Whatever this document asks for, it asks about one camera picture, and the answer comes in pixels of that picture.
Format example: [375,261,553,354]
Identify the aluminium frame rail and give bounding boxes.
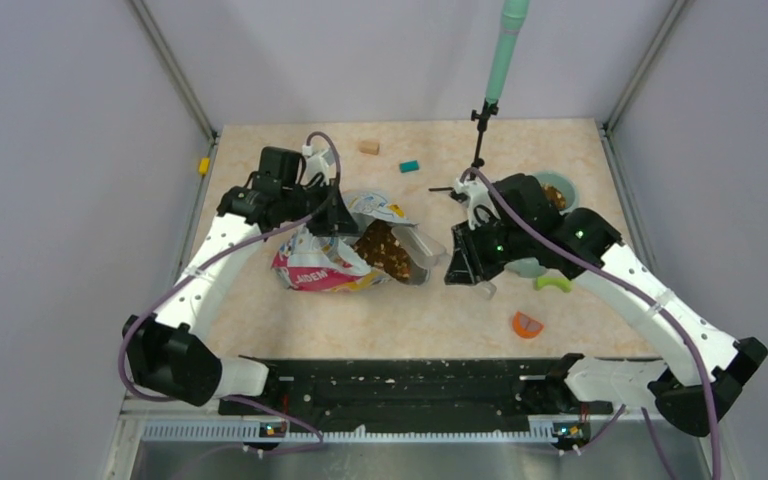
[118,374,723,444]

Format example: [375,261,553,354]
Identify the clear plastic scoop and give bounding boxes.
[394,226,497,300]

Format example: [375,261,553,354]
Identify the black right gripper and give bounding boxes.
[446,214,533,285]

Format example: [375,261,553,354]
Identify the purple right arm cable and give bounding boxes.
[460,166,723,480]

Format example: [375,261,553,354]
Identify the light wooden block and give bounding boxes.
[358,139,381,155]

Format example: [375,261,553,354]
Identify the orange semicircle toy block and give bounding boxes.
[511,311,544,339]

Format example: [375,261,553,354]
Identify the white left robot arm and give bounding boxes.
[118,141,358,414]

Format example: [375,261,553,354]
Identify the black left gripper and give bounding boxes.
[281,176,362,236]

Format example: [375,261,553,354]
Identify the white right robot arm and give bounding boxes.
[444,169,768,437]

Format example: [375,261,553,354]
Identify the black tripod stand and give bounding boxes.
[428,99,499,203]

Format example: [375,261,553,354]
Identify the teal rectangular block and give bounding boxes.
[398,160,420,173]

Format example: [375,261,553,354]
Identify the pink pet food bag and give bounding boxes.
[271,190,420,292]

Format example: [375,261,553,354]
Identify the yellow clip on frame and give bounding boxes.
[198,157,211,176]

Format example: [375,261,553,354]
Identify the teal double pet bowl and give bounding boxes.
[505,171,579,279]

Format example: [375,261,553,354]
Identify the green curved toy piece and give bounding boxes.
[533,275,573,293]

